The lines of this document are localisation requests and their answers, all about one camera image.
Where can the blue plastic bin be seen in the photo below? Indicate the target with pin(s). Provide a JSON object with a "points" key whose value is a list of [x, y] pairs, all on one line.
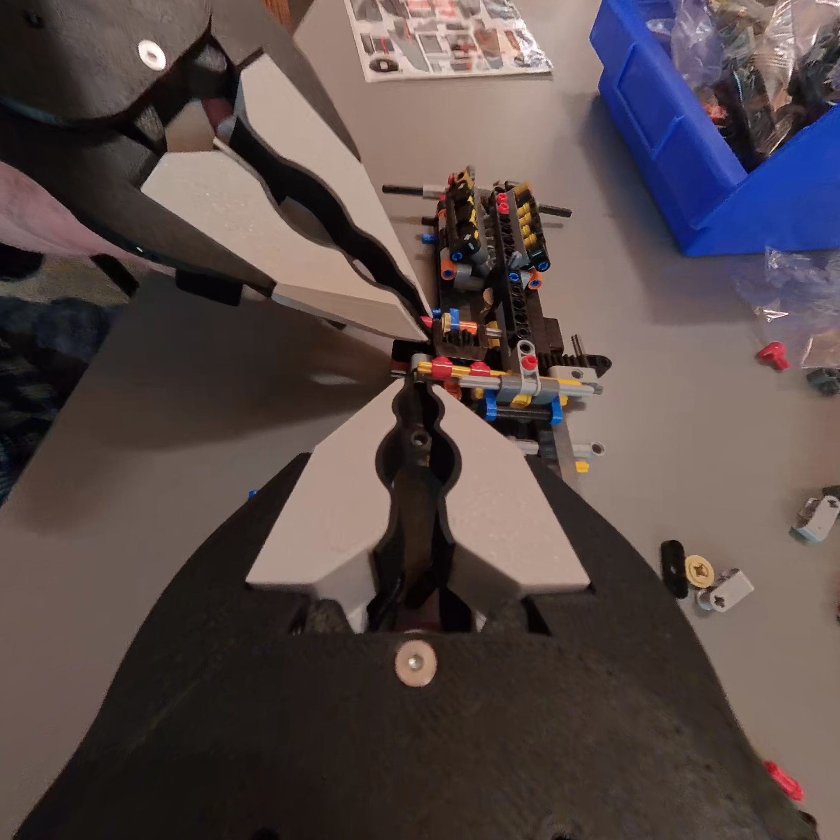
{"points": [[663, 151]]}

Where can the small red lego pin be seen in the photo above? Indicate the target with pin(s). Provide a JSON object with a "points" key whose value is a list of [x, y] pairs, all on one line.
{"points": [[784, 781]]}

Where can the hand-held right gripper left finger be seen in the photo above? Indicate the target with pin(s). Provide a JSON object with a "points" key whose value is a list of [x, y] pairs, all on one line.
{"points": [[328, 512]]}

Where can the small black lego piece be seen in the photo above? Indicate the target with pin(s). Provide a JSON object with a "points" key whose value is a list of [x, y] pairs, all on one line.
{"points": [[823, 380]]}

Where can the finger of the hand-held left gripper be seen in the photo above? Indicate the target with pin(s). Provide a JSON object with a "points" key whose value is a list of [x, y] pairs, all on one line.
{"points": [[308, 144], [249, 223]]}

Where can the lego vehicle chassis model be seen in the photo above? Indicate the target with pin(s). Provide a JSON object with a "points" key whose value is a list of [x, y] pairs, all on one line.
{"points": [[518, 308]]}

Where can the light grey lego beam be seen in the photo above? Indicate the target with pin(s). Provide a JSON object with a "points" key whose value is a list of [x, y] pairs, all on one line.
{"points": [[814, 522]]}

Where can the lego sticker sheet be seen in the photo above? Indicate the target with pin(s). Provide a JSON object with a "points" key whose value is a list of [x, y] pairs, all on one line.
{"points": [[446, 39]]}

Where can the tan lego gear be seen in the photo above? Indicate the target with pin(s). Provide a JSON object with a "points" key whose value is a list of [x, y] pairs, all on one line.
{"points": [[699, 569]]}

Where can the grey lego connector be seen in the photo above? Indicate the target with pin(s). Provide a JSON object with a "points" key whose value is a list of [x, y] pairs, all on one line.
{"points": [[728, 590]]}

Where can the clear bags of lego parts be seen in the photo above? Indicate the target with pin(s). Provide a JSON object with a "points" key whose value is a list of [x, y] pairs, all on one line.
{"points": [[754, 65]]}

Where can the dark blue patterned cloth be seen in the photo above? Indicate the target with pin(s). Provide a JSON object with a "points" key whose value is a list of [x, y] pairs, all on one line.
{"points": [[52, 367]]}

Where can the short black lego beam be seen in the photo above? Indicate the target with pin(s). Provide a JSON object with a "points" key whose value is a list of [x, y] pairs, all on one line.
{"points": [[673, 568]]}

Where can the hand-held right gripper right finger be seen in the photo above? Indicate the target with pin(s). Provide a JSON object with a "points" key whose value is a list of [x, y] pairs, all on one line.
{"points": [[512, 512]]}

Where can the clear plastic bag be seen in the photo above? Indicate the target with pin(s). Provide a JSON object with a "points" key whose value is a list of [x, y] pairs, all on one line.
{"points": [[800, 289]]}

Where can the red lego connector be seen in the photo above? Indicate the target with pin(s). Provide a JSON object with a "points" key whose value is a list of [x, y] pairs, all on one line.
{"points": [[772, 354]]}

